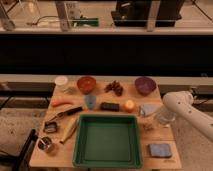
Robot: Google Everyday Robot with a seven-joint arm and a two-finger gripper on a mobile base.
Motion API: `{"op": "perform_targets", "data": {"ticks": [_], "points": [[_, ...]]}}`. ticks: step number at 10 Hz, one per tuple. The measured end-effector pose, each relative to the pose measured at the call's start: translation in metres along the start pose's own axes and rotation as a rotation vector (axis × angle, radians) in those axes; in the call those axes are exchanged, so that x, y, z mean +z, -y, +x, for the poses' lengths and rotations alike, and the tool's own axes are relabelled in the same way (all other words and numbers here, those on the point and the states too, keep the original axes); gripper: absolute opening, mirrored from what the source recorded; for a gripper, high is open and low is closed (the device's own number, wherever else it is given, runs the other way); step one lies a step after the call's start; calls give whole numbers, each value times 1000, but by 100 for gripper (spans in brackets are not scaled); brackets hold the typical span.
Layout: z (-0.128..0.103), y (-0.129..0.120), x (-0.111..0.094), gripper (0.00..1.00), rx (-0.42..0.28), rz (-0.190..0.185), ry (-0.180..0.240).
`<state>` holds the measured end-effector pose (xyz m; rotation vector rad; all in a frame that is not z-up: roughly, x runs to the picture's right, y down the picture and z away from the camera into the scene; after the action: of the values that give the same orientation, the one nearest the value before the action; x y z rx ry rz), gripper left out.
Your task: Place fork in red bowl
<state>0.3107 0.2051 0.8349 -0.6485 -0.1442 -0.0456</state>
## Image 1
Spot grey crumpled cloth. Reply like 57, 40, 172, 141
139, 104, 159, 117

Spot black rectangular block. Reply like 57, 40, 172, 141
100, 102, 120, 112

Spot black stand left of table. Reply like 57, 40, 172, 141
12, 129, 38, 171

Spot white round lid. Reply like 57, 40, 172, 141
54, 76, 68, 86

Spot orange carrot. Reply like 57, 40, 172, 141
51, 100, 73, 107

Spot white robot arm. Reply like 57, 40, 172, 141
154, 91, 213, 142

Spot wooden board table top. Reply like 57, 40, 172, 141
30, 80, 182, 171

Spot black handled tongs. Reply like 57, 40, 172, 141
49, 106, 83, 122

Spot small black square container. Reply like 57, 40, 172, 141
43, 122, 58, 133

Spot blue sponge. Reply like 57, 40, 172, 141
148, 143, 172, 158

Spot orange round fruit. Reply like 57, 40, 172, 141
124, 100, 136, 113

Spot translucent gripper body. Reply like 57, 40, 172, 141
155, 106, 176, 126

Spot brown grape bunch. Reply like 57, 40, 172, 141
104, 80, 123, 96

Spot red bowl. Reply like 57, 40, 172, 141
77, 76, 96, 94

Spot small metal cup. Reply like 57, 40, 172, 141
38, 136, 53, 153

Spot blue plastic cup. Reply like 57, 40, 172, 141
85, 94, 96, 110

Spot green plastic tray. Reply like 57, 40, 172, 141
73, 115, 143, 169

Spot purple bowl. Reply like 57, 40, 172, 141
135, 76, 156, 96

